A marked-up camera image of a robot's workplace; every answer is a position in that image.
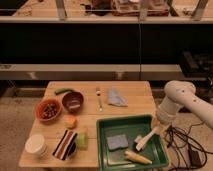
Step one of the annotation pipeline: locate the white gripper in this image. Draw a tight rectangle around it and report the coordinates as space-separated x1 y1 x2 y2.
151 106 176 134

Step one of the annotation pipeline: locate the white handled dish brush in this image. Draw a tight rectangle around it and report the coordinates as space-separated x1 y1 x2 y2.
134 127 159 151

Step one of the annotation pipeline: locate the green plastic tray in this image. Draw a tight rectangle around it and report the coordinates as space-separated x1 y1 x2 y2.
96 115 169 171

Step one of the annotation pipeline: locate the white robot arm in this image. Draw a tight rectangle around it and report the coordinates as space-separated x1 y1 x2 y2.
151 80 213 134

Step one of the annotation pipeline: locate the yellow corn cob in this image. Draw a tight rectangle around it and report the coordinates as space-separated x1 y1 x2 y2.
125 150 152 164

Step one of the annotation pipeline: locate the blue grey sponge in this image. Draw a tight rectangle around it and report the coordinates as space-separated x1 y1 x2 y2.
106 134 128 151

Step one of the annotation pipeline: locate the black power adapter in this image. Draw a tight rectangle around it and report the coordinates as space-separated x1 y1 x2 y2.
188 149 201 167

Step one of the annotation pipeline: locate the light blue cloth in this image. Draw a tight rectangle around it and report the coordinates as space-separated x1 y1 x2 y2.
108 87 128 107

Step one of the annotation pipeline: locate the silver fork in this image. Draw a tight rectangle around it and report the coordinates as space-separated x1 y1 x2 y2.
96 87 103 111

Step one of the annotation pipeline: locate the light green cup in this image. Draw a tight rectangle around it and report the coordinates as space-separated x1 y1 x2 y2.
76 133 88 150

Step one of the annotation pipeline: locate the orange fruit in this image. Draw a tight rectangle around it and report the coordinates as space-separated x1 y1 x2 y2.
65 115 77 129

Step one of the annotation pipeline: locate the dark red bowl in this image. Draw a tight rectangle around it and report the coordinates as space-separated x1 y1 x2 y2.
62 92 84 113

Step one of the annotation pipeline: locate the striped brown white towel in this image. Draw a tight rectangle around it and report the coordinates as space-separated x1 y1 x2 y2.
52 130 77 160

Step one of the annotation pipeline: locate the wooden table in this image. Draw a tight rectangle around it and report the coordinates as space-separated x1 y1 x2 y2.
19 81 156 171

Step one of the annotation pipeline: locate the green cucumber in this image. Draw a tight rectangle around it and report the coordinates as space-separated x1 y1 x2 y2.
54 88 74 95

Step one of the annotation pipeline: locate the orange bowl with food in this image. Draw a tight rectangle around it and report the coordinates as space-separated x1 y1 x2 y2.
35 99 62 122

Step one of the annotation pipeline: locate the black cable bundle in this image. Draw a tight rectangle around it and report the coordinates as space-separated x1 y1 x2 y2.
164 121 213 169

